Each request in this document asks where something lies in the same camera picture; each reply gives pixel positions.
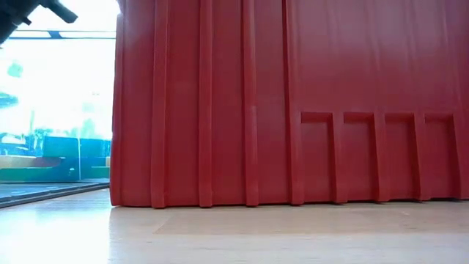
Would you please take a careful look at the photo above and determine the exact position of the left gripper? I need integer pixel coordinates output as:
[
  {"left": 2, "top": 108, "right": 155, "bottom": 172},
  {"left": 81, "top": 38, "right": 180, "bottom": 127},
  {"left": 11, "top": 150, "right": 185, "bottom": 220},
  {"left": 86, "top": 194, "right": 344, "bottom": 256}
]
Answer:
[{"left": 0, "top": 0, "right": 79, "bottom": 45}]

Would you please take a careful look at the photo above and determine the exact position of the clear plastic container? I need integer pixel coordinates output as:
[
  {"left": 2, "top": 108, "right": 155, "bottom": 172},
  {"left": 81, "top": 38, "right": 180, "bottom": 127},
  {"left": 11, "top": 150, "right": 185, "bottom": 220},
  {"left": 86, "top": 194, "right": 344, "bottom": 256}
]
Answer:
[{"left": 0, "top": 51, "right": 113, "bottom": 183}]

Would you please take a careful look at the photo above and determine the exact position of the blue wooden block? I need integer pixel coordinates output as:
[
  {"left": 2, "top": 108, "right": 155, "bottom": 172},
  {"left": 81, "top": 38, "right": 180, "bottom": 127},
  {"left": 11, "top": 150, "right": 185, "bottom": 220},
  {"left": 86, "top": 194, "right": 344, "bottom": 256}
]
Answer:
[{"left": 43, "top": 136, "right": 111, "bottom": 180}]

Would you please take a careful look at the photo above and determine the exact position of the green wooden block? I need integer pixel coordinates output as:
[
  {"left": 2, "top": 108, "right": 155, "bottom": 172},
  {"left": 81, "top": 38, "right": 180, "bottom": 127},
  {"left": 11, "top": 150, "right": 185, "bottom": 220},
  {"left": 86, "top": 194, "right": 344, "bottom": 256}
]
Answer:
[{"left": 0, "top": 167, "right": 70, "bottom": 182}]

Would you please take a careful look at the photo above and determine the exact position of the grey slotted divider panel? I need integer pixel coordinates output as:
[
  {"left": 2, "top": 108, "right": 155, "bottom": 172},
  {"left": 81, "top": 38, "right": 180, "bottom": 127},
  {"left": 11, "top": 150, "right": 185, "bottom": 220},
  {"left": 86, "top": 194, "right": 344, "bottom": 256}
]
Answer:
[{"left": 0, "top": 190, "right": 80, "bottom": 210}]

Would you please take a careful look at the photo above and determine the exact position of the red plastic bin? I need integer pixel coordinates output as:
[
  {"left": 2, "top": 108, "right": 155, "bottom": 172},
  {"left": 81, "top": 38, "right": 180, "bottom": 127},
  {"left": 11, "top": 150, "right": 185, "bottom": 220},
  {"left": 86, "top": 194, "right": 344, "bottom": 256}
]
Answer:
[{"left": 108, "top": 0, "right": 469, "bottom": 209}]

